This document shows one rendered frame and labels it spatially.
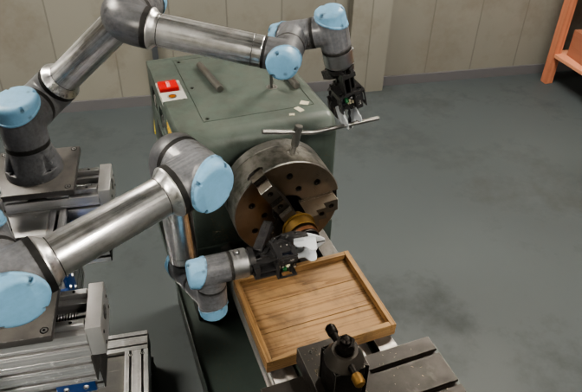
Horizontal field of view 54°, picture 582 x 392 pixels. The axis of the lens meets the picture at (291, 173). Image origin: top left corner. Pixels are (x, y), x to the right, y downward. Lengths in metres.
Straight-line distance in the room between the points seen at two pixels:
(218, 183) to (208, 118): 0.53
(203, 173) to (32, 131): 0.60
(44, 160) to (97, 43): 0.35
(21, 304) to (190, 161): 0.41
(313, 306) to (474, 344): 1.31
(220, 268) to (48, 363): 0.43
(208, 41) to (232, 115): 0.43
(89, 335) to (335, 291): 0.69
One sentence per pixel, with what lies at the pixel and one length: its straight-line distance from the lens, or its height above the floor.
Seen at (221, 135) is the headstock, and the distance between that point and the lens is 1.63.
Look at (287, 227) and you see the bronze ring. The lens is 1.52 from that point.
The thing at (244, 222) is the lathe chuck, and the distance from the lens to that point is 1.60.
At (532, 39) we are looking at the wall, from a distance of 5.26.
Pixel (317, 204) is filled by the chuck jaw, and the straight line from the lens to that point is 1.60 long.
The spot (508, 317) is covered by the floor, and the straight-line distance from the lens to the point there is 2.97.
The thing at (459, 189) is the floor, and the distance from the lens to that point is 3.68.
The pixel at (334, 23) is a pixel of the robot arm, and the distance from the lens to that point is 1.39.
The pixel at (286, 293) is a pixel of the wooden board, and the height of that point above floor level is 0.89.
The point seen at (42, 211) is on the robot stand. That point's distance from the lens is 1.75.
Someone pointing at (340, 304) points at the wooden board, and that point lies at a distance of 1.63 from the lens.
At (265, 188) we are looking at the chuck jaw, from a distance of 1.51.
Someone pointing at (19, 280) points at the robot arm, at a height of 1.38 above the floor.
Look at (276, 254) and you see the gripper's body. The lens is 1.42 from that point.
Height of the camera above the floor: 2.09
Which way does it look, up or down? 35 degrees down
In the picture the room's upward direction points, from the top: 1 degrees clockwise
